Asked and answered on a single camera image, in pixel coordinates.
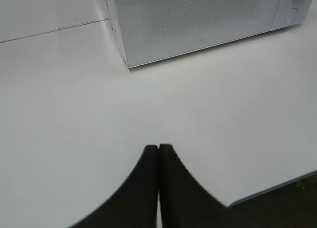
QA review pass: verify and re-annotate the white microwave oven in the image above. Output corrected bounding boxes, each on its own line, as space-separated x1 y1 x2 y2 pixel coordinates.
103 0 313 69

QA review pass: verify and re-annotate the round white door button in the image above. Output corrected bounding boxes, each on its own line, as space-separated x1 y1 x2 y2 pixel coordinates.
284 8 299 24

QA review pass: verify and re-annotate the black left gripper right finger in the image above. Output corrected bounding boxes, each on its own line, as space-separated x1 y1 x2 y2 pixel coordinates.
158 144 238 228

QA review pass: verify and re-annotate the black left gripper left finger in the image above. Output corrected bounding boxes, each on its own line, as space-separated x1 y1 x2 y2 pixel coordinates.
72 145 159 228

